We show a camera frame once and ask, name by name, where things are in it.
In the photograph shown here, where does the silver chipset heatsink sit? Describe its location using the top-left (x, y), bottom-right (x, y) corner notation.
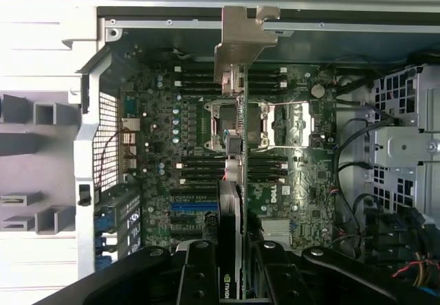
top-left (256, 219), bottom-right (294, 245)

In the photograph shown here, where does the blue expansion slot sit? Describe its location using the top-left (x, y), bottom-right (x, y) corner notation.
top-left (170, 201), bottom-right (221, 213)

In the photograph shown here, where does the green motherboard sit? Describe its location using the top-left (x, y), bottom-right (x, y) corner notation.
top-left (118, 63), bottom-right (338, 251)

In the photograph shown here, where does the CPU socket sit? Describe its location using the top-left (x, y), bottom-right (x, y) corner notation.
top-left (202, 100), bottom-right (272, 151)

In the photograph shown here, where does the open metal socket cover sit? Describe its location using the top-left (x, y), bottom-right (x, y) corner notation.
top-left (267, 100), bottom-right (316, 148)

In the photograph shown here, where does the open dark PC case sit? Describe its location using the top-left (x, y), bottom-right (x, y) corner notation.
top-left (74, 5), bottom-right (440, 305)

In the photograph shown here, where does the perforated metal disk bay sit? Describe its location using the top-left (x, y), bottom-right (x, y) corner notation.
top-left (372, 63), bottom-right (440, 223)

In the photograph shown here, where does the grey parts rack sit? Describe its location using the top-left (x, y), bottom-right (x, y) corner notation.
top-left (0, 93), bottom-right (77, 236)

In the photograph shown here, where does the red and yellow wire bundle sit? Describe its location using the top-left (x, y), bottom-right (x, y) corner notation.
top-left (391, 258), bottom-right (440, 289)

